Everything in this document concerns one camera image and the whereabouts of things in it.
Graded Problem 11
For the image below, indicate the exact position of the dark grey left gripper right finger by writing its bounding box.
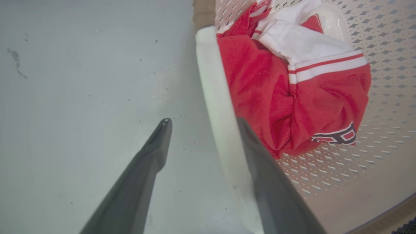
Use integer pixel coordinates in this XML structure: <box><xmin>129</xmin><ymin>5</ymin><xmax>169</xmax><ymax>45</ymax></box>
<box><xmin>236</xmin><ymin>117</ymin><xmax>327</xmax><ymax>234</ymax></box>

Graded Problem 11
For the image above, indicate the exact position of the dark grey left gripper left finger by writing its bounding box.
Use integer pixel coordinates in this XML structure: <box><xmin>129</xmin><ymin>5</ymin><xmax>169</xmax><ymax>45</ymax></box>
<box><xmin>80</xmin><ymin>118</ymin><xmax>173</xmax><ymax>234</ymax></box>

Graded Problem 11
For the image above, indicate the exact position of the white perforated laundry basket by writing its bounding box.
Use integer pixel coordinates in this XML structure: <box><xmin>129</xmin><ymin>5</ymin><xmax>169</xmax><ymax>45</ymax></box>
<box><xmin>192</xmin><ymin>0</ymin><xmax>416</xmax><ymax>234</ymax></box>

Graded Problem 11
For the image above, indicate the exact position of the red and white jersey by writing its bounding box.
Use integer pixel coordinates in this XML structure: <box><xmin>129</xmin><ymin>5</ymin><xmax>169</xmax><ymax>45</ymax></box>
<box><xmin>217</xmin><ymin>0</ymin><xmax>372</xmax><ymax>159</ymax></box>

